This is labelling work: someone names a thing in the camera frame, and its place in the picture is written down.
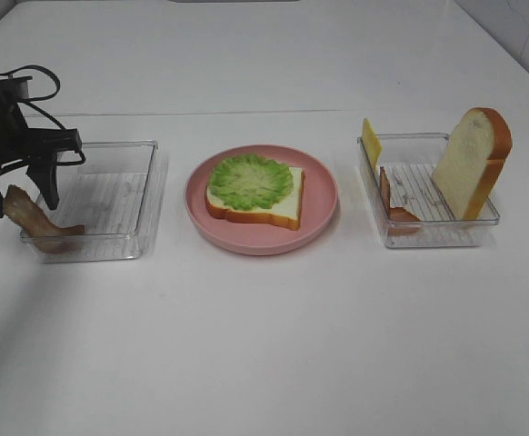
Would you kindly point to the yellow cheese slice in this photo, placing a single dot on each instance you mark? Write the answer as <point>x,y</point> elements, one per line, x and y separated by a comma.
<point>371,143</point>

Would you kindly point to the left clear plastic tray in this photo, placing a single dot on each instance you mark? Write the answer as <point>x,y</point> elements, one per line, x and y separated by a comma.
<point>116,195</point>

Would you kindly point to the pink round plate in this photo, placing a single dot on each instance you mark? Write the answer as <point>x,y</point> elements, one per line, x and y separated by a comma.
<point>318,205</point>

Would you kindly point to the green lettuce leaf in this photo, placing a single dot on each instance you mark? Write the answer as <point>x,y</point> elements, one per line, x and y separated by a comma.
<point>248,182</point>

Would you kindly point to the right clear plastic tray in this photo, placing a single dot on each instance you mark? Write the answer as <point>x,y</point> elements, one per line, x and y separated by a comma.
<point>409,160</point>

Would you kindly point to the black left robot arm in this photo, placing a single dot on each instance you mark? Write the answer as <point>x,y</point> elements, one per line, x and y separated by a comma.
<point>32,138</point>

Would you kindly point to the brown bacon strip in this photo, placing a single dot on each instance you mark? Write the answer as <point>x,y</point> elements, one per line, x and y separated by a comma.
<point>22,210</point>

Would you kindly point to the pink ham slice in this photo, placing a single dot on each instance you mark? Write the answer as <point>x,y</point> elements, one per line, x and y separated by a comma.
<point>401,219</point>

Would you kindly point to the bread slice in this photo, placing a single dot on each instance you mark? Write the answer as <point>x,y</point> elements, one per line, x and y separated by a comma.
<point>285,214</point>
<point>472,161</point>

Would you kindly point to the clear plastic tray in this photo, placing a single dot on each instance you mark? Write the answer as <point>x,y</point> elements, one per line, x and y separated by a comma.
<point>116,195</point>
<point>409,160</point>

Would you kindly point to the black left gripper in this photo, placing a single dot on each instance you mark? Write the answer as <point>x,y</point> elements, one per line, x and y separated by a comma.
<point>39,150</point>

